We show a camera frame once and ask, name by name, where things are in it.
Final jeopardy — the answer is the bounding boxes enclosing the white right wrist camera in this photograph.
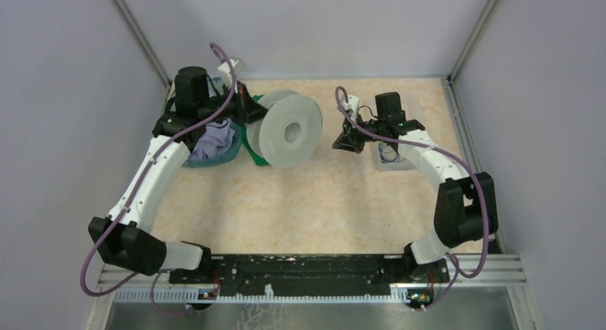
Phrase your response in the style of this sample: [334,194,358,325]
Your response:
[338,95,360,123]

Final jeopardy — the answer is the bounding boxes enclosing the blue cable coil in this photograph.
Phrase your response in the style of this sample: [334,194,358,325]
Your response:
[378,142,402,165]

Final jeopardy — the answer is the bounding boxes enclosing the clear plastic box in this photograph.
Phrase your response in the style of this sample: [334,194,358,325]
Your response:
[372,141,416,171]

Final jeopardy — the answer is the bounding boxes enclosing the green cloth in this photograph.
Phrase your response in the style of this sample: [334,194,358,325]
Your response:
[241,94,272,167]

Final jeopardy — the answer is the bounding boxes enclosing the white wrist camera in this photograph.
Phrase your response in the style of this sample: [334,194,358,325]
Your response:
[217,58,245,90]
[338,95,360,123]

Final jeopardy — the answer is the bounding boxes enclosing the white filament spool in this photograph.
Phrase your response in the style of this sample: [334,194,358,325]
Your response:
[246,89,323,169]

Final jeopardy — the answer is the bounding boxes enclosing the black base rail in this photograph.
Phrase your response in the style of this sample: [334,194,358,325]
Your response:
[169,254,450,299]

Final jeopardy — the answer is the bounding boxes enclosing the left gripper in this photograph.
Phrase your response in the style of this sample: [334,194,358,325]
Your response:
[198,80,271,126]

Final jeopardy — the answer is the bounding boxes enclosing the lavender cloth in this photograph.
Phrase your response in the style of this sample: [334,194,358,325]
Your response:
[189,119,239,161]

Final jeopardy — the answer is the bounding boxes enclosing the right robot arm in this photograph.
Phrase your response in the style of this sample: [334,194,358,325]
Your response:
[332,86,498,281]

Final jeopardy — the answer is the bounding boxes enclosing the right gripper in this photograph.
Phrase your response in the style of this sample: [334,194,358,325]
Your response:
[332,111,386,154]

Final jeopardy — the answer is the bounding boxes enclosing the teal plastic basket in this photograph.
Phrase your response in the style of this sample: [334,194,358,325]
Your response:
[182,119,242,168]

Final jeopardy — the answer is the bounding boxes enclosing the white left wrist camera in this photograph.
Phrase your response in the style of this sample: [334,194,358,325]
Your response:
[217,58,245,90]

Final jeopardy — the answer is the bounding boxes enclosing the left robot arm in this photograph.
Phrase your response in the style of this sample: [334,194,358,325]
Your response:
[88,59,268,283]

